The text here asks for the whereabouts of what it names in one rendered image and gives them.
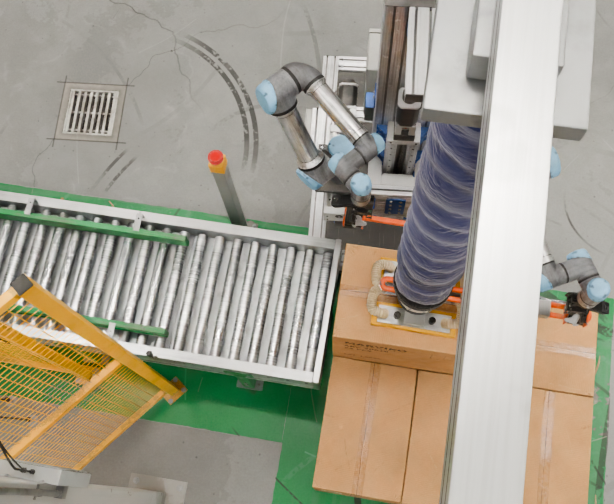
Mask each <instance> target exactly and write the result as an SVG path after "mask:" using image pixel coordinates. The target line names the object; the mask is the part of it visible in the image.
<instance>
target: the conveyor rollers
mask: <svg viewBox="0 0 614 504"><path fill-rule="evenodd" d="M13 224H14V220H8V219H4V220H3V223H2V227H1V230H0V267H1V264H2V260H3V257H4V254H5V250H6V247H7V244H8V240H9V237H10V234H11V230H12V227H13ZM30 226H31V223H28V222H22V221H21V223H20V226H19V230H18V233H17V236H16V240H15V243H14V246H13V250H12V253H11V256H10V260H9V263H8V267H7V270H6V273H5V277H4V280H3V283H2V287H1V290H0V296H1V295H2V294H3V293H4V292H6V291H7V290H8V289H9V288H10V287H11V286H10V283H11V282H12V281H14V280H15V277H16V274H17V271H18V267H19V264H20V260H21V257H22V254H23V250H24V247H25V243H26V240H27V236H28V233H29V230H30ZM47 229H48V225H42V224H38V226H37V229H36V233H35V236H34V240H33V243H32V247H31V250H30V253H29V257H28V260H27V264H26V267H25V271H24V274H26V275H27V276H28V277H30V278H31V279H32V280H33V278H34V275H35V271H36V268H37V264H38V261H39V257H40V254H41V250H42V247H43V243H44V240H45V236H46V233H47ZM64 232H65V228H62V227H55V229H54V233H53V236H52V240H51V243H50V247H49V250H48V254H47V257H46V261H45V264H44V268H43V271H42V275H41V279H40V282H39V285H41V286H42V287H43V288H45V289H46V290H47V291H48V290H49V286H50V282H51V279H52V275H53V272H54V268H55V264H56V261H57V257H58V254H59V250H60V246H61V243H62V239H63V236H64ZM82 232H83V231H82V230H75V229H72V233H71V236H70V240H69V243H68V247H67V251H66V254H65V258H64V262H63V265H62V269H61V273H60V276H59V280H58V283H57V287H56V291H55V294H54V296H55V297H57V298H58V299H59V300H61V301H62V302H64V298H65V294H66V291H67V287H68V283H69V280H70V276H71V272H72V269H73V265H74V261H75V258H76V254H77V250H78V246H79V243H80V239H81V235H82ZM99 235H100V233H95V232H90V233H89V236H88V240H87V244H86V248H85V251H84V255H83V259H82V263H81V266H80V270H79V274H78V277H77V281H76V285H75V289H74V292H73V296H72V300H71V304H70V308H72V309H73V310H74V311H76V312H77V313H78V314H79V311H80V307H81V304H82V300H83V296H84V292H85V288H86V285H87V281H88V277H89V273H90V269H91V266H92V262H93V258H94V254H95V250H96V247H97V243H98V239H99ZM207 238H208V236H207V235H206V234H201V233H200V234H198V236H197V241H196V245H195V250H194V254H193V259H192V263H191V268H190V272H189V277H188V281H187V286H186V290H185V295H184V299H183V304H182V308H181V312H180V317H179V321H178V326H177V330H176V335H175V339H174V344H173V348H172V349H173V350H179V351H183V348H184V343H185V339H186V334H187V330H188V325H189V320H190V316H191V311H192V307H193V302H194V298H195V293H196V288H197V284H198V279H199V275H200V270H201V266H202V261H203V257H204V252H205V247H206V243H207ZM116 239H117V236H115V235H108V234H107V237H106V241H105V244H104V248H103V252H102V256H101V260H100V264H99V267H98V271H97V275H96V279H95V283H94V287H93V291H92V294H91V298H90V302H89V306H88V310H87V314H86V316H92V317H97V313H98V309H99V306H100V302H101V298H102V294H103V290H104V286H105V282H106V278H107V274H108V270H109V267H110V263H111V259H112V255H113V251H114V247H115V243H116ZM134 240H135V238H128V237H124V241H123V245H122V249H121V253H120V257H119V261H118V265H117V269H116V273H115V277H114V281H113V285H112V289H111V293H110V297H109V300H108V304H107V308H106V312H105V316H104V319H111V320H115V316H116V312H117V308H118V304H119V300H120V296H121V292H122V288H123V284H124V280H125V276H126V272H127V268H128V264H129V260H130V256H131V252H132V248H133V244H134ZM151 244H152V241H148V240H142V242H141V246H140V250H139V254H138V258H137V262H136V266H135V270H134V275H133V279H132V283H131V287H130V291H129V295H128V299H127V303H126V307H125V311H124V315H123V319H122V321H123V322H129V323H133V319H134V315H135V310H136V306H137V302H138V298H139V294H140V290H141V286H142V281H143V277H144V273H145V269H146V265H147V261H148V257H149V252H150V248H151ZM224 244H225V238H224V237H221V236H216V238H215V242H214V247H213V252H212V256H211V261H210V265H209V270H208V275H207V279H206V284H205V289H204V293H203V298H202V303H201V307H200V312H199V316H198V321H197V326H196V330H195V335H194V340H193V344H192V349H191V353H198V354H201V353H202V348H203V344H204V339H205V334H206V329H207V325H208V320H209V315H210V310H211V306H212V301H213V296H214V291H215V287H216V282H217V277H218V273H219V268H220V263H221V258H222V254H223V249H224ZM169 245H170V244H168V243H162V242H160V243H159V247H158V251H157V255H156V260H155V264H154V268H153V272H152V276H151V281H150V285H149V289H148V293H147V297H146V302H145V306H144V310H143V314H142V318H141V323H140V324H142V325H148V326H151V322H152V318H153V313H154V309H155V305H156V301H157V296H158V292H159V288H160V284H161V279H162V275H163V271H164V266H165V262H166V258H167V254H168V249H169ZM242 246H243V241H242V240H240V239H234V240H233V244H232V249H231V254H230V258H229V263H228V268H227V273H226V278H225V282H224V287H223V292H222V297H221V302H220V306H219V311H218V316H217V321H216V326H215V330H214V335H213V340H212V345H211V350H210V354H209V355H210V356H216V357H220V354H221V349H222V344H223V339H224V334H225V329H226V324H227V319H228V315H229V310H230V305H231V300H232V295H233V290H234V285H235V280H236V275H237V270H238V265H239V261H240V256H241V251H242ZM260 248H261V243H259V242H255V241H253V242H251V246H250V251H249V256H248V261H247V266H246V271H245V276H244V281H243V286H242V291H241V296H240V301H239V306H238V311H237V316H236V321H235V326H234V331H233V336H232V341H231V346H230V351H229V356H228V359H234V360H239V355H240V350H241V345H242V339H243V334H244V329H245V324H246V319H247V314H248V309H249V304H250V299H251V294H252V289H253V283H254V278H255V273H256V268H257V263H258V258H259V253H260ZM278 250H279V246H278V245H275V244H270V245H269V248H268V254H267V259H266V264H265V269H264V274H263V280H262V285H261V290H260V295H259V300H258V305H257V311H256V316H255V321H254V326H253V331H252V336H251V342H250V347H249V352H248V357H247V362H253V363H257V361H258V356H259V351H260V345H261V340H262V335H263V330H264V324H265V319H266V314H267V308H268V303H269V298H270V293H271V287H272V282H273V277H274V271H275V266H276V261H277V255H278ZM186 251H187V246H182V245H177V248H176V253H175V257H174V261H173V266H172V270H171V274H170V279H169V283H168V287H167V292H166V296H165V300H164V305H163V309H162V313H161V318H160V322H159V326H158V327H161V328H165V329H166V330H167V331H168V330H169V326H170V321H171V317H172V312H173V308H174V304H175V299H176V295H177V290H178V286H179V281H180V277H181V273H182V268H183V264H184V259H185V255H186ZM296 253H297V249H296V248H294V247H287V251H286V257H285V262H284V267H283V273H282V278H281V284H280V289H279V294H278V300H277V305H276V310H275V316H274V321H273V327H272V332H271V337H270V343H269V348H268V354H267V359H266V364H265V365H271V366H276V363H277V358H278V352H279V347H280V341H281V336H282V330H283V325H284V319H285V314H286V308H287V303H288V297H289V292H290V286H291V280H292V275H293V269H294V264H295V258H296ZM314 256H315V251H313V250H309V249H307V250H305V254H304V260H303V266H302V271H301V277H300V282H299V288H298V294H297V299H296V305H295V311H294V316H293V322H292V327H291V333H290V339H289V344H288V350H287V355H286V361H285V367H284V368H290V369H295V366H296V360H297V354H298V348H299V343H300V337H301V331H302V325H303V320H304V314H305V308H306V302H307V297H308V291H309V285H310V279H311V274H312V268H313V262H314ZM332 260H333V254H332V253H329V252H324V253H323V258H322V264H321V270H320V275H319V281H318V287H317V293H316V299H315V305H314V311H313V317H312V322H311V328H310V334H309V340H308V346H307V352H306V358H305V363H304V369H303V371H308V372H314V368H315V362H316V356H317V350H318V344H319V338H320V332H321V326H322V320H323V314H324V308H325V302H326V296H327V290H328V284H329V278H330V272H331V266H332Z"/></svg>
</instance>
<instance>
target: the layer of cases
mask: <svg viewBox="0 0 614 504"><path fill-rule="evenodd" d="M591 313H592V318H591V320H590V321H589V322H588V325H587V326H586V327H584V328H583V327H582V326H580V325H578V326H572V324H568V323H565V324H562V323H563V320H562V319H556V318H550V317H548V318H547V319H545V318H539V317H538V321H537V333H536V346H535V358H534V370H533V383H532V395H531V407H530V420H529V432H528V444H527V457H526V469H525V481H524V494H523V504H588V488H589V470H590V453H591V435H592V418H593V400H594V398H592V397H593V396H594V383H595V365H596V348H597V330H598V313H596V312H591ZM452 382H453V373H447V372H441V371H434V370H428V369H421V368H414V367H408V366H401V365H394V364H388V363H381V362H374V361H368V360H361V359H354V358H348V357H341V356H334V355H333V360H332V366H331V372H330V378H329V385H328V391H327V397H326V403H325V410H324V416H323V422H322V428H321V435H320V441H319V447H318V453H317V460H316V466H315V472H314V478H313V485H312V487H313V488H314V489H316V490H322V491H327V492H333V493H339V494H345V495H350V496H356V497H362V498H367V499H373V500H379V501H384V502H390V503H396V504H439V498H440V489H441V480H442V471H443V462H444V453H445V445H446V436H447V427H448V418H449V409H450V400H451V391H452Z"/></svg>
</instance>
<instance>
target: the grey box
mask: <svg viewBox="0 0 614 504"><path fill-rule="evenodd" d="M15 461H16V462H17V463H18V464H19V465H20V466H21V467H22V468H23V467H25V468H27V470H31V469H34V470H35V473H34V474H30V473H29V472H26V473H21V472H20V471H17V470H14V469H13V468H12V467H11V465H10V464H9V462H8V461H7V459H6V458H4V459H0V475H4V474H9V475H8V476H12V477H13V478H19V479H24V480H30V481H40V480H44V482H45V483H48V484H52V485H58V486H71V487H84V488H88V485H89V481H90V477H91V474H88V473H87V472H86V471H80V470H75V469H71V468H64V467H58V466H52V465H47V464H41V463H35V462H28V461H21V460H15Z"/></svg>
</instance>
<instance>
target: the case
mask: <svg viewBox="0 0 614 504"><path fill-rule="evenodd" d="M381 257H387V258H393V259H397V250H390V249H383V248H376V247H368V246H361V245H354V244H346V248H345V255H344V262H343V268H342V275H341V282H340V288H339V295H338V301H337V308H336V315H335V321H334V328H333V335H332V347H333V355H334V356H341V357H348V358H354V359H361V360H368V361H374V362H381V363H388V364H394V365H401V366H408V367H414V368H421V369H428V370H434V371H441V372H447V373H454V364H455V355H456V346H457V337H458V329H457V328H456V335H455V338H454V339H452V338H446V337H440V336H434V335H428V334H422V333H416V332H410V331H404V330H397V329H391V328H385V327H379V326H373V325H370V322H371V316H372V315H371V314H370V312H368V309H367V305H366V304H367V299H368V298H367V297H368V294H369V292H370V289H371V287H373V286H374V285H373V284H372V281H371V271H372V268H373V264H374V263H375V262H376V261H379V260H380V258H381ZM377 301H379V302H386V303H392V304H398V305H400V304H399V302H398V299H397V295H391V294H384V293H381V294H379V295H378V298H377ZM434 310H435V311H442V312H448V313H454V314H457V307H456V305H453V304H447V303H444V304H443V305H441V306H440V307H438V308H436V309H434Z"/></svg>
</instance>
